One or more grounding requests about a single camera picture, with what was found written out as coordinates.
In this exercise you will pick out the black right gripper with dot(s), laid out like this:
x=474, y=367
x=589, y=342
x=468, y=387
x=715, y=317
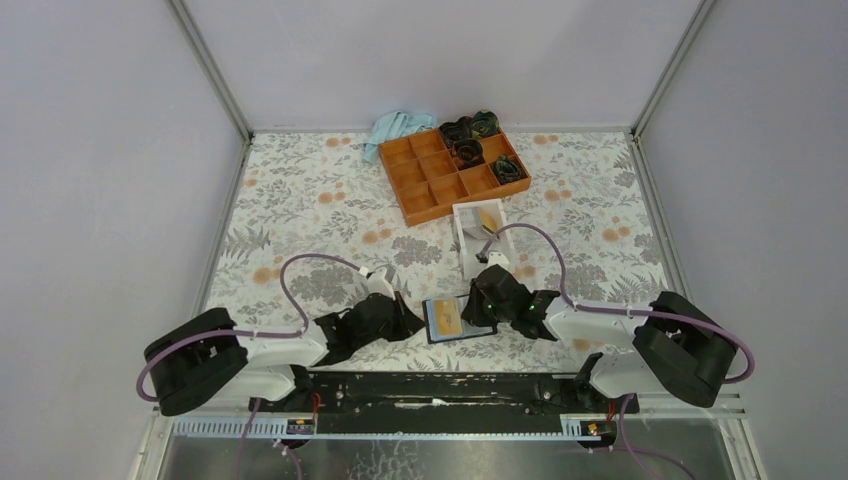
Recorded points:
x=472, y=312

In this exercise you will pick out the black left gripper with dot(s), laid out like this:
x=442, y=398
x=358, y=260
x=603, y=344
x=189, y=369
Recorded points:
x=406, y=322

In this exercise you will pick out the black leather card holder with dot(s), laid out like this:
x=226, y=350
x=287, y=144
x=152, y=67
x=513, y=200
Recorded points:
x=469, y=331

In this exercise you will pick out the gold card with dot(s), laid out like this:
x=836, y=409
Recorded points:
x=447, y=315
x=488, y=224

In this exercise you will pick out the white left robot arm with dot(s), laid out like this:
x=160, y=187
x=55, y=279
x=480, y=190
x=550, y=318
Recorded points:
x=210, y=360

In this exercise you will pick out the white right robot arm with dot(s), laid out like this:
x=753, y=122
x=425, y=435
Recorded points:
x=667, y=345

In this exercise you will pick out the stack of cards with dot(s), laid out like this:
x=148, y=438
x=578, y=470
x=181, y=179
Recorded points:
x=469, y=219

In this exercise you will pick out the dark rolled sock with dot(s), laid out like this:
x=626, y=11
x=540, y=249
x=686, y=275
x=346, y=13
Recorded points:
x=467, y=153
x=507, y=169
x=456, y=131
x=484, y=124

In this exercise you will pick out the orange compartment tray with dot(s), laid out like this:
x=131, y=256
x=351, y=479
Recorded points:
x=427, y=183

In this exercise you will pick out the floral patterned table mat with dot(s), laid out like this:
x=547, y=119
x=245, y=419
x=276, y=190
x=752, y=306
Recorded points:
x=310, y=209

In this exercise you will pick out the light blue cloth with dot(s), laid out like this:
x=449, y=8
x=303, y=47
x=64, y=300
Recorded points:
x=392, y=126

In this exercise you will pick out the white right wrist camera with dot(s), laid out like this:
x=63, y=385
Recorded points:
x=493, y=258

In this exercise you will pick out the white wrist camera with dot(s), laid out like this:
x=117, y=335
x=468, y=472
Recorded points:
x=379, y=280
x=493, y=258

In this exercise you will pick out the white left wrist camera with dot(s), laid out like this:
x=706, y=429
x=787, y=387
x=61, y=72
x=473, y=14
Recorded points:
x=379, y=280

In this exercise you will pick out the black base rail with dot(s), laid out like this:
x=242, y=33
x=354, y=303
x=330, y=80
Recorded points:
x=373, y=403

